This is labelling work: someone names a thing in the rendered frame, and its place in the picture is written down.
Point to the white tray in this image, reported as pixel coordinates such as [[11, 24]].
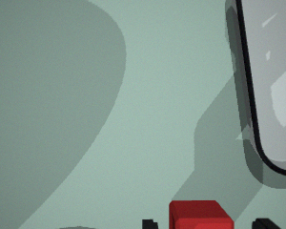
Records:
[[264, 81]]

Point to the red cube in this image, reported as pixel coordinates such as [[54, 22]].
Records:
[[198, 214]]

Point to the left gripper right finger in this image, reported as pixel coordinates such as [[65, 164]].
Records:
[[264, 223]]

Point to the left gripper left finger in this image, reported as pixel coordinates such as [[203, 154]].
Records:
[[149, 224]]

